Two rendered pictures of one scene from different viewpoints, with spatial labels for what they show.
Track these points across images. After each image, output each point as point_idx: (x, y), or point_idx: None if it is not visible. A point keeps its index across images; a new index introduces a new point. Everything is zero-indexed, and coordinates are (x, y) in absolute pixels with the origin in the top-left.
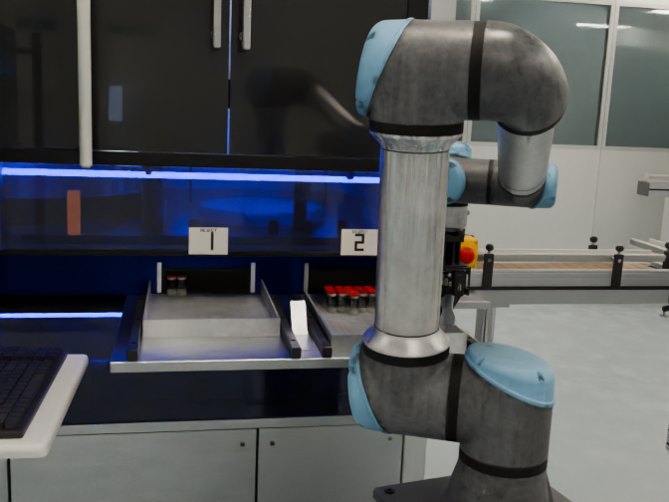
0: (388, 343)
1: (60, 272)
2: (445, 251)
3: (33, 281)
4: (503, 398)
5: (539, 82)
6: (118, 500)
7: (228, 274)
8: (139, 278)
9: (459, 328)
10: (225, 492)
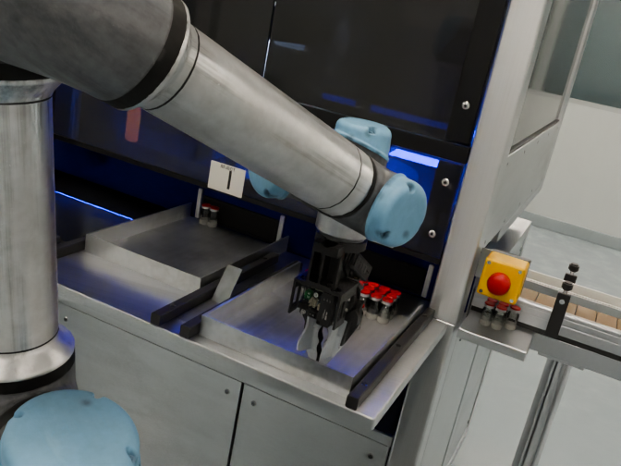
0: None
1: (125, 173)
2: (311, 263)
3: (105, 175)
4: None
5: (12, 6)
6: (124, 392)
7: (260, 220)
8: (184, 198)
9: (359, 367)
10: (206, 429)
